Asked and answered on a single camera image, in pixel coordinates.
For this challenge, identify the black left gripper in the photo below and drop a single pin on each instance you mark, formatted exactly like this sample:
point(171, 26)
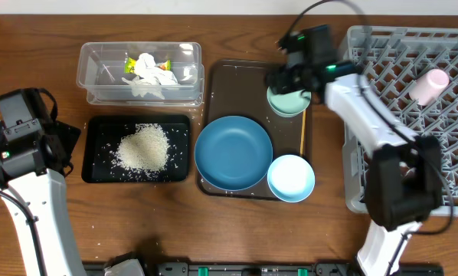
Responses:
point(63, 133)

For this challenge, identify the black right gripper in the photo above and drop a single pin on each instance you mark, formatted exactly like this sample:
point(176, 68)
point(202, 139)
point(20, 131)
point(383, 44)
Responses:
point(282, 78)

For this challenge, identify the yellow green snack wrapper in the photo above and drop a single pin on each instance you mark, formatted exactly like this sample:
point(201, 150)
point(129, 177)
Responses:
point(130, 65)

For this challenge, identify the white tissue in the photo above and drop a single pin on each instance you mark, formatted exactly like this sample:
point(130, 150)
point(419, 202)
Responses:
point(148, 81)

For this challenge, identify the pink cup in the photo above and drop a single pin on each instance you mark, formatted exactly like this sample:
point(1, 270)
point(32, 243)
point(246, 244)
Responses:
point(429, 86)

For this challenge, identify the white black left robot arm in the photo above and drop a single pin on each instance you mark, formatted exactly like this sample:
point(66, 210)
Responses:
point(38, 208)

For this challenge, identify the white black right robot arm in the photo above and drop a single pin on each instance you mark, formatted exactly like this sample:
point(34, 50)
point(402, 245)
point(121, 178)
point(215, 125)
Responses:
point(403, 182)

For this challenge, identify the black food waste tray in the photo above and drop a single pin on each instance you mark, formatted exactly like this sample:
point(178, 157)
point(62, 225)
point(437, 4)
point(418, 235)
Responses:
point(104, 134)

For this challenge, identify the grey dishwasher rack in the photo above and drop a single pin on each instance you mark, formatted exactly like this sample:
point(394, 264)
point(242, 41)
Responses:
point(393, 58)

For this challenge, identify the clear plastic waste bin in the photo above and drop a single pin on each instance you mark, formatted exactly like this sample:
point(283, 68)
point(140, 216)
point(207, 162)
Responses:
point(101, 64)

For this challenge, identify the green bowl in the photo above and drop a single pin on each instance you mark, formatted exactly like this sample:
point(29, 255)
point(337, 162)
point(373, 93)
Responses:
point(288, 105)

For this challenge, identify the wooden chopstick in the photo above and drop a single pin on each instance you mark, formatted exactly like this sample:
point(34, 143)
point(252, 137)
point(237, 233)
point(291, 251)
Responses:
point(303, 134)

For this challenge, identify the brown serving tray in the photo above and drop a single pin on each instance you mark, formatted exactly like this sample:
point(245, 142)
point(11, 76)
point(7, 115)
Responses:
point(237, 88)

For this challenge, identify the white rice pile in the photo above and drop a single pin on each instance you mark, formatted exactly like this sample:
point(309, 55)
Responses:
point(144, 151)

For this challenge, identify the light blue bowl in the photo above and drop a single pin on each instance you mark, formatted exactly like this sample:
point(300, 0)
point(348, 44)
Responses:
point(291, 178)

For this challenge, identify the dark blue plate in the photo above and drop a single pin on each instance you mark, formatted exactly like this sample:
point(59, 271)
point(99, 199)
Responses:
point(233, 153)

